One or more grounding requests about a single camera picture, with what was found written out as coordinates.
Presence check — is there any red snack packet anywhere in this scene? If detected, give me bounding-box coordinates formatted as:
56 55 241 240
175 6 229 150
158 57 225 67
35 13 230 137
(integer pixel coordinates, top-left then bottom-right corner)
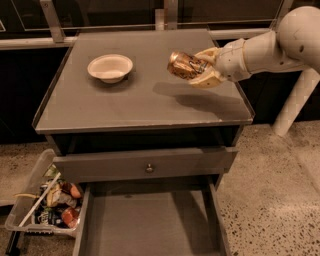
61 207 79 228

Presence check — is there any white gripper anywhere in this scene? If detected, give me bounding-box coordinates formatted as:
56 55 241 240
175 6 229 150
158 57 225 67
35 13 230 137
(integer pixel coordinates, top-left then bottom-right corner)
188 39 251 89

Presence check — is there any white paper bowl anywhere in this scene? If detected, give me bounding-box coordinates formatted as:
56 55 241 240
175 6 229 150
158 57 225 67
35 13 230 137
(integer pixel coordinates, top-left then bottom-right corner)
87 54 133 84

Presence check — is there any grey drawer cabinet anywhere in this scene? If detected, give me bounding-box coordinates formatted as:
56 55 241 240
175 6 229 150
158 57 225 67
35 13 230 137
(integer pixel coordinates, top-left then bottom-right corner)
32 28 256 256

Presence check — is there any metal railing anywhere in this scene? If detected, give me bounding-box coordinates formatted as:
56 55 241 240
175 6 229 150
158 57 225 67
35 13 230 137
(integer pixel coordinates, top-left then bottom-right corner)
0 0 294 50

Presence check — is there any orange round fruit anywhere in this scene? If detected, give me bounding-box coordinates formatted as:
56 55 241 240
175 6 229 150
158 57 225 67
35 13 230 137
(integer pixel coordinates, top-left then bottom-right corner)
70 184 82 199

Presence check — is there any clear plastic bin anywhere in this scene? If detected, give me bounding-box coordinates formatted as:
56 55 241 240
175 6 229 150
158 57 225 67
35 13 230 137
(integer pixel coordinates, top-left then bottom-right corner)
5 149 82 237

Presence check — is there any open grey middle drawer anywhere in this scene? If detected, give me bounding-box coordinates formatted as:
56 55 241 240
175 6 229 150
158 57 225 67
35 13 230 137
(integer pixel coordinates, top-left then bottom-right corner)
72 176 231 256

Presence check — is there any beige crumpled wrapper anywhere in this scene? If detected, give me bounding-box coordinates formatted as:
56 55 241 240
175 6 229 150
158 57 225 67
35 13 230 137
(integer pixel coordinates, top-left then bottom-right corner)
47 188 77 208

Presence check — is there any grey top drawer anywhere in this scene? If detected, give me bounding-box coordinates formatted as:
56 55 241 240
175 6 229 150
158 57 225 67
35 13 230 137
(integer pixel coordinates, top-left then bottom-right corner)
53 147 238 183

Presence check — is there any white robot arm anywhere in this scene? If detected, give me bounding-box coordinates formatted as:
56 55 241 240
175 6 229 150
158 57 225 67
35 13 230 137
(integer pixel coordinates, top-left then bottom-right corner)
190 6 320 136

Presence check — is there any white stick in bin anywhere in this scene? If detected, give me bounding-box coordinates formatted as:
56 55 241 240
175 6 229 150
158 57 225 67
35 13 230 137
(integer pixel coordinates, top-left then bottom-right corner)
18 172 61 227

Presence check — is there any round metal drawer knob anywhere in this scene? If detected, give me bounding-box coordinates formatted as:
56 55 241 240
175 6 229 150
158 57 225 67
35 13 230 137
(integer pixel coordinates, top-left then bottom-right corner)
145 164 154 174

